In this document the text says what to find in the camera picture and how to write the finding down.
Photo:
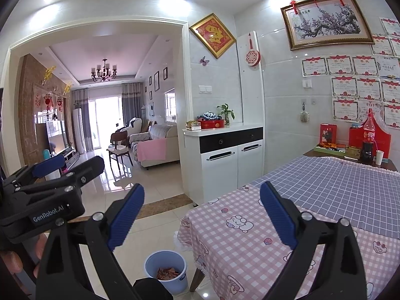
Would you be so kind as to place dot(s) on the white television cabinet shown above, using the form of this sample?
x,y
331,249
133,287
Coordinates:
x,y
69,156

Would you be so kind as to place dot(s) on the red hanging fan ornament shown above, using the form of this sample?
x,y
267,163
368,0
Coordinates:
x,y
252,57

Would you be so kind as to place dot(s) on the wall hook hanger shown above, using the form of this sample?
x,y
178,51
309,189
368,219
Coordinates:
x,y
304,116

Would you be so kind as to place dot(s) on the white armchair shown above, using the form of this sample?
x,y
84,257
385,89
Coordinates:
x,y
135,126

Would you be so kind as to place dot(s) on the white black sideboard cabinet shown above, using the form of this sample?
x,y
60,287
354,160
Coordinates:
x,y
225,168

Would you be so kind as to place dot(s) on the red card box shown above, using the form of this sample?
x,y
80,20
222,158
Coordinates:
x,y
328,134

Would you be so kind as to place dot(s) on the white wall intercom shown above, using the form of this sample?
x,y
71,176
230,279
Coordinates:
x,y
151,109

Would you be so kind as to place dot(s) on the yellow wall decoration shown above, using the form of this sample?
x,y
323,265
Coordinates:
x,y
67,88
50,73

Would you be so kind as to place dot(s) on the beige sofa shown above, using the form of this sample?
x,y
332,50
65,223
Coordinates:
x,y
165,137

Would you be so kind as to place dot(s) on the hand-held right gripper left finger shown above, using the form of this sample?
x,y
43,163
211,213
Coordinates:
x,y
125,218

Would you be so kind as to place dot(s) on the living room window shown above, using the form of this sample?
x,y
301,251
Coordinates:
x,y
170,103

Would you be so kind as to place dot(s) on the flat screen television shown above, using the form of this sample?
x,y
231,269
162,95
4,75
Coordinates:
x,y
54,137

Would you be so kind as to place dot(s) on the red hanging knot ornament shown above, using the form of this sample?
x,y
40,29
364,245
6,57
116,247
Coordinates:
x,y
47,101

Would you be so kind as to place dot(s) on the blue grey checked tablecloth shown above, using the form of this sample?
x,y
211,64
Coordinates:
x,y
337,187

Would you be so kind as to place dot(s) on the wooden table leg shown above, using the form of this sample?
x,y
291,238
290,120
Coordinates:
x,y
196,279

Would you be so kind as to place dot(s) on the small yellow green box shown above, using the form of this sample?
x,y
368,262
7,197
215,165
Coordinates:
x,y
193,126

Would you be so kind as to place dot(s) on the pink checked tablecloth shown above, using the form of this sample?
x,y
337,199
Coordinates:
x,y
250,256

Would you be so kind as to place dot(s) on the butterfly wall decal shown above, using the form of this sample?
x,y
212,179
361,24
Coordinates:
x,y
203,61

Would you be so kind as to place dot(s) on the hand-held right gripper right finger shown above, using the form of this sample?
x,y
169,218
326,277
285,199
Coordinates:
x,y
278,215

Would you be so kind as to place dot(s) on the pink blanket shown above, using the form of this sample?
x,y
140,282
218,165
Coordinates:
x,y
151,150

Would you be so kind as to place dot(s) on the light blue plastic bin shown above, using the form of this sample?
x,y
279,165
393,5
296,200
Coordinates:
x,y
175,284

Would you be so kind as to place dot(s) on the dark wooden chair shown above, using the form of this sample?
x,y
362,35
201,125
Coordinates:
x,y
118,139

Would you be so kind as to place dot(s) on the brown doormat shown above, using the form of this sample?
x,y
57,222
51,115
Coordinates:
x,y
168,204

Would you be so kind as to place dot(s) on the teal bottle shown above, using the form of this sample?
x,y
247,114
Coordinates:
x,y
46,155

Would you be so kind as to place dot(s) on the green potted plant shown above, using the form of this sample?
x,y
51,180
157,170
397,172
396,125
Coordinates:
x,y
225,111

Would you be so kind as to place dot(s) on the blue white cloth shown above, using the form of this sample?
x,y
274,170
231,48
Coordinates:
x,y
207,115

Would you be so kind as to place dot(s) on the white paper cup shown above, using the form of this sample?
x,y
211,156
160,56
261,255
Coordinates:
x,y
379,158

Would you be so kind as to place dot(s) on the black chandelier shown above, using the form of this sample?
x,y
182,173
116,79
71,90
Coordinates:
x,y
104,72

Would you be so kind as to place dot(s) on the cola bottle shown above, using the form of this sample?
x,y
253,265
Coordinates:
x,y
368,137

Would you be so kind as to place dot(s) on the red gift box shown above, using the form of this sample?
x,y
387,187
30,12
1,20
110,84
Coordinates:
x,y
383,143

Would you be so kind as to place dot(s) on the group of wall picture frames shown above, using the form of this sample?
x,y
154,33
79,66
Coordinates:
x,y
156,81

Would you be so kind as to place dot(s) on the framed plum blossom painting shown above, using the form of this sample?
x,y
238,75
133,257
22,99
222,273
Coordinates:
x,y
326,22

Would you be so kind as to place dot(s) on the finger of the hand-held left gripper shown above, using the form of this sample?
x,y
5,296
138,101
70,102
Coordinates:
x,y
87,168
47,166

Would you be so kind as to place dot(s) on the group of award certificates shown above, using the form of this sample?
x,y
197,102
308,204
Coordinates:
x,y
343,87

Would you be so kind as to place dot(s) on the white standing air conditioner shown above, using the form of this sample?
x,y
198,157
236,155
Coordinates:
x,y
78,131

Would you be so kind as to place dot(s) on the green tray box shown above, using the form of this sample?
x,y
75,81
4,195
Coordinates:
x,y
328,151

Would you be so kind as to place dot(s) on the gold box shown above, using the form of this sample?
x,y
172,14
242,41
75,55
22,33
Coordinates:
x,y
353,153

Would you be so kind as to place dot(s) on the red diamond framed picture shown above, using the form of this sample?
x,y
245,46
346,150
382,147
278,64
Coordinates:
x,y
213,35

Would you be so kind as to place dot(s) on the red tin box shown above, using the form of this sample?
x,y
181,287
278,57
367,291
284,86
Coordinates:
x,y
212,124

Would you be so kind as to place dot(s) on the person's left hand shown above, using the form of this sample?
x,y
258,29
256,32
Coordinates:
x,y
12,262

